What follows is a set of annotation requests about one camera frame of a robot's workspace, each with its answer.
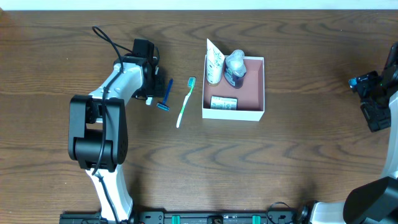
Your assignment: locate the green white toothpaste tube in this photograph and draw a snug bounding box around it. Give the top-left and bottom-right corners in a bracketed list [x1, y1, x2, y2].
[146, 96, 153, 106]

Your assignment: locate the white lotion tube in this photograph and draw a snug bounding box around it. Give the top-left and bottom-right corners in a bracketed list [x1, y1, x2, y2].
[206, 39, 224, 85]

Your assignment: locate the blue soap pump bottle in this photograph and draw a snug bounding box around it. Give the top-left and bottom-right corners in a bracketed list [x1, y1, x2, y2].
[224, 49, 247, 89]

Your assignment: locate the green white soap box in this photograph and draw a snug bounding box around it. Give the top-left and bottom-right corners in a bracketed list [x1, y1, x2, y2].
[210, 96, 238, 110]

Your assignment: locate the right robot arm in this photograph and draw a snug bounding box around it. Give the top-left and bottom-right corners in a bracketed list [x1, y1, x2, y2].
[297, 43, 397, 224]

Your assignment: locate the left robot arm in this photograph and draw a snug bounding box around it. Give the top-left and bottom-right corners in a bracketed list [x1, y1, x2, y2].
[60, 39, 165, 223]

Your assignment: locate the blue disposable razor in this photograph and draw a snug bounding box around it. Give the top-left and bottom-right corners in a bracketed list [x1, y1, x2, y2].
[157, 79, 174, 111]

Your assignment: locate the green white toothbrush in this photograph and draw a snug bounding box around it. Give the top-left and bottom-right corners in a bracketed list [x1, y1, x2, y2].
[176, 77, 196, 128]

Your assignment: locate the white cardboard box pink inside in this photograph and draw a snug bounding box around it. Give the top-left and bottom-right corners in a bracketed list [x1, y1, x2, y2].
[201, 57, 265, 121]

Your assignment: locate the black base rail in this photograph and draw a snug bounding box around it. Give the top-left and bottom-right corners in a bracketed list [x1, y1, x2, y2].
[58, 208, 312, 224]

